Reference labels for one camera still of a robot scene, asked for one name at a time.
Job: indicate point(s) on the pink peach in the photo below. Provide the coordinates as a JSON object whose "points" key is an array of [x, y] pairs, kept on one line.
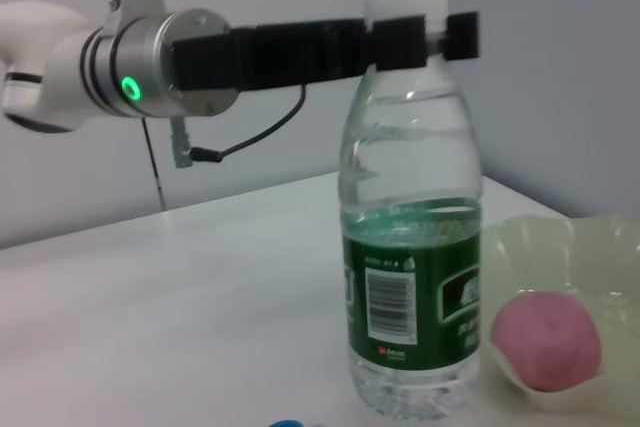
{"points": [[545, 342]]}

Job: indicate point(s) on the blue capped scissors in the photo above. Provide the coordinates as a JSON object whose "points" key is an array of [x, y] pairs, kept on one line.
{"points": [[287, 423]]}

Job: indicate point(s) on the clear plastic water bottle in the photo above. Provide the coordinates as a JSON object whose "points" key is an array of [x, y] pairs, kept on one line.
{"points": [[410, 172]]}

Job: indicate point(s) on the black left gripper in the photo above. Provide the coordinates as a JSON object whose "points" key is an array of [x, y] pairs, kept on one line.
{"points": [[280, 57]]}

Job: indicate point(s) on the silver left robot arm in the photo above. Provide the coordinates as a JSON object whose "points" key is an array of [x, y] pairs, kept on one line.
{"points": [[65, 67]]}

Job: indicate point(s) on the pale green glass fruit plate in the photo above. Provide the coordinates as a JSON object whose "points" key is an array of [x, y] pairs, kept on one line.
{"points": [[550, 257]]}

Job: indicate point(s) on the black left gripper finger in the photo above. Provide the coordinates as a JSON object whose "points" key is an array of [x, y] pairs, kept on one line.
{"points": [[462, 37]]}

